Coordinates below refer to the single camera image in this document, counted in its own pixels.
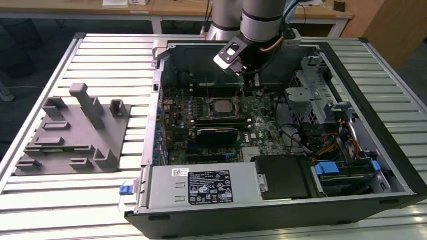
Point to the silver square CPU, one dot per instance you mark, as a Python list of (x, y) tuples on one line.
[(224, 106)]

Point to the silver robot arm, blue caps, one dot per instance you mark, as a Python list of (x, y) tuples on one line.
[(260, 22)]

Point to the CPU socket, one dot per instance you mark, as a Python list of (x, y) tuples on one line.
[(211, 115)]

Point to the round coin cell battery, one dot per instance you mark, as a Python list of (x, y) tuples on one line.
[(260, 93)]

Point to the black RAM slot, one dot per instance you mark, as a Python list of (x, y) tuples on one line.
[(220, 85), (220, 89), (220, 120), (220, 124), (220, 92), (220, 127)]

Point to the silver metal drive cage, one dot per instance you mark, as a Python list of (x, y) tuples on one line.
[(300, 96)]

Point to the black graphics card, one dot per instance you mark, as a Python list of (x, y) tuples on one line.
[(216, 136)]

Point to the green motherboard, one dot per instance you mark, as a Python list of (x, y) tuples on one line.
[(270, 140)]

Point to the silver finned chipset heatsink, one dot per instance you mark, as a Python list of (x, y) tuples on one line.
[(251, 152)]

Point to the small black box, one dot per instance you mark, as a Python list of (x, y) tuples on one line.
[(339, 6)]

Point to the black expansion slot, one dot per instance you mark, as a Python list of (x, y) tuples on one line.
[(207, 158)]

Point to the small white box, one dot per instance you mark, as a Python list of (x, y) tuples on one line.
[(137, 2)]

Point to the wooden cabinet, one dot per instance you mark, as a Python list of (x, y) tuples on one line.
[(394, 25)]

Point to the hard disk in blue carrier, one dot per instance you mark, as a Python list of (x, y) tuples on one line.
[(327, 168)]

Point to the white paper sheet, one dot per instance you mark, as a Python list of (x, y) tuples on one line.
[(115, 3)]

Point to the grey power supply box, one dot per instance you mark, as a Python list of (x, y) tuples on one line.
[(160, 190)]

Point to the grey plastic parts rack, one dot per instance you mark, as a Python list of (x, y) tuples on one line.
[(80, 140)]

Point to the blue plastic latch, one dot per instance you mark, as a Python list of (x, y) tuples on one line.
[(125, 190)]

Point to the black open PC case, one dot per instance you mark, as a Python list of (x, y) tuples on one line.
[(267, 222)]

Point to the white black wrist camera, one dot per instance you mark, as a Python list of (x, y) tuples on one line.
[(233, 52)]

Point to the grey boxed wrist camera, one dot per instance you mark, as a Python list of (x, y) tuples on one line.
[(294, 41)]

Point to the wooden desk, white frame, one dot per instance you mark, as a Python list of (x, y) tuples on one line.
[(116, 12)]

